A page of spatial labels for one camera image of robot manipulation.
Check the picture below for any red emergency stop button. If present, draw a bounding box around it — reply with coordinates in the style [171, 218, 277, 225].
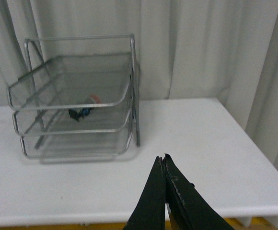
[68, 94, 101, 122]

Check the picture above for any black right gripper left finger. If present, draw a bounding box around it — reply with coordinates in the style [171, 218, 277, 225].
[124, 157, 166, 230]

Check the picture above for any silver mesh tray rack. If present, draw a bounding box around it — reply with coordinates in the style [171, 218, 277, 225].
[7, 34, 141, 160]

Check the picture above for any white curtain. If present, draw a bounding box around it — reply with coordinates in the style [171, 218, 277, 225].
[0, 0, 278, 170]

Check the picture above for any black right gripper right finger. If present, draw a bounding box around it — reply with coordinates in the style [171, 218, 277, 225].
[164, 154, 232, 230]

